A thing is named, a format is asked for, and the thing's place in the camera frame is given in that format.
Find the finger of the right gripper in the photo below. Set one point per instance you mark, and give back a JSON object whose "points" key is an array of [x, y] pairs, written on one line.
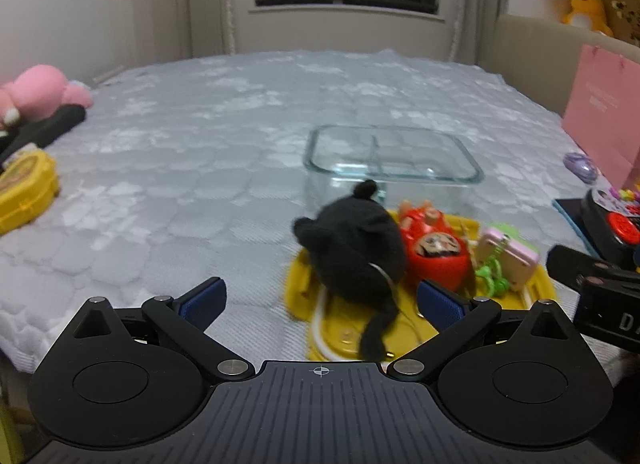
{"points": [[571, 268]]}

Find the yellow container lid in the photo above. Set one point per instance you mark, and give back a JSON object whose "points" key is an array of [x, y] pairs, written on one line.
{"points": [[335, 325]]}

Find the pink plush toy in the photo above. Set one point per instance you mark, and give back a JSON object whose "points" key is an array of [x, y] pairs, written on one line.
{"points": [[37, 93]]}

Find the beige headboard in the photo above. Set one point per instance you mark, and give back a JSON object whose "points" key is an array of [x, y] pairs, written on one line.
{"points": [[540, 58]]}

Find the yellow plush duck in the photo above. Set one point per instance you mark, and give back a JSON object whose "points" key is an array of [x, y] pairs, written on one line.
{"points": [[588, 14]]}

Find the clear glass container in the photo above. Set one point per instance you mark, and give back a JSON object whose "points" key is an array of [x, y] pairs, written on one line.
{"points": [[408, 164]]}

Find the black blue mouse pad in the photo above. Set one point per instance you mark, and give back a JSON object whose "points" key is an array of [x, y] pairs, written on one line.
{"points": [[571, 210]]}

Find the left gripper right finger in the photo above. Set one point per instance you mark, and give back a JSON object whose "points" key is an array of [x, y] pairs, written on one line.
{"points": [[461, 325]]}

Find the yellow plastic box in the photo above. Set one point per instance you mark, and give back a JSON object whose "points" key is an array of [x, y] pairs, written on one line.
{"points": [[29, 185]]}

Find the grey quilted mattress cover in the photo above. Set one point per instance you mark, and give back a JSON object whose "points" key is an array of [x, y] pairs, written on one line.
{"points": [[192, 169]]}

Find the black toy with red button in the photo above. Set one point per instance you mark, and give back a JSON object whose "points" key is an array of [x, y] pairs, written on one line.
{"points": [[612, 224]]}

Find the pink paper bag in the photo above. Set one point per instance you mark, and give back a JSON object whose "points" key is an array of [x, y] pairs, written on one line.
{"points": [[602, 114]]}

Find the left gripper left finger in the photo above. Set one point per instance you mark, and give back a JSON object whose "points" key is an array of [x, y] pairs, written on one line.
{"points": [[184, 320]]}

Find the purple computer mouse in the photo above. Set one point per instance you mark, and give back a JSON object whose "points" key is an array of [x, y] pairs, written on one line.
{"points": [[582, 167]]}

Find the black plush cat toy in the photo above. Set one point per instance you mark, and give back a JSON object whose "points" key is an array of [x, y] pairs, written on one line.
{"points": [[356, 248]]}

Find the red hooded doll figure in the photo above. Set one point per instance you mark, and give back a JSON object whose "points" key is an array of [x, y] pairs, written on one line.
{"points": [[434, 250]]}

